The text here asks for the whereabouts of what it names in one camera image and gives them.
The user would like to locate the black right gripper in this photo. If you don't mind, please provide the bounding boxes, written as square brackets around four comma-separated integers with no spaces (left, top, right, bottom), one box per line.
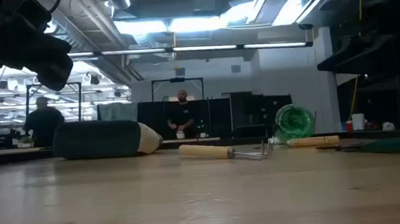
[312,0,400,79]

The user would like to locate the white paper roll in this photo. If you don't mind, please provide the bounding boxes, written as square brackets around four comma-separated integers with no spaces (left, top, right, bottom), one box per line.
[351,112,366,132]

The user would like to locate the wooden handled hand rake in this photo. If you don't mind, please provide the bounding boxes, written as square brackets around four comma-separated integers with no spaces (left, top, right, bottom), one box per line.
[178,136,277,168]

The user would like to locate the yellow cable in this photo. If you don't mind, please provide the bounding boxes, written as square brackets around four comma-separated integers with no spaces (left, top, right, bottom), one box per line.
[337,0,375,121]

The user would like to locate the seated person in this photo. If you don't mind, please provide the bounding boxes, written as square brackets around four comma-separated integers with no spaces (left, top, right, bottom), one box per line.
[163,88,198,141]

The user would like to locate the standing person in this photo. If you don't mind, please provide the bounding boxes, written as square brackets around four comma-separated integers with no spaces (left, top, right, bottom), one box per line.
[20,94,68,150]

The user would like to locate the cream and green gardening bag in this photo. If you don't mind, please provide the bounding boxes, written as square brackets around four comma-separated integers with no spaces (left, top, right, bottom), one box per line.
[50,114,164,164]

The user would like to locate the wooden handled garden trowel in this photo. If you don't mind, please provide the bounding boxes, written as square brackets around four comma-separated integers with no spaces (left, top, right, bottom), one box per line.
[286,134,341,149]

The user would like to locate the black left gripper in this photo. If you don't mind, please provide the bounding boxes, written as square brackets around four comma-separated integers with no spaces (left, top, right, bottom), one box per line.
[0,17,76,97]

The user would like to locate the green handled pruning shears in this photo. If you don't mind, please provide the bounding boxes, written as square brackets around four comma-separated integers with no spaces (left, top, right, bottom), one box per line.
[315,137,400,163]

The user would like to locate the grey hanging cloth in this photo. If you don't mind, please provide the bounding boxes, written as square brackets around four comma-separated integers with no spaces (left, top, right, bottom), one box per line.
[97,101,140,126]

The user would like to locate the long ceiling strip lamp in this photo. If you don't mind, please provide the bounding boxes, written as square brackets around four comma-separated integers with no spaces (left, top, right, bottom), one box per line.
[67,31,314,69]

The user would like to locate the black aluminium table frame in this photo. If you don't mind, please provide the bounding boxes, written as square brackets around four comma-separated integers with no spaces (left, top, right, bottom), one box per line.
[0,115,400,173]

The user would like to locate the black cabinet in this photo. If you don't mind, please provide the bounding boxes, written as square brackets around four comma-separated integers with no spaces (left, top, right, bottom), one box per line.
[229,87,296,141]

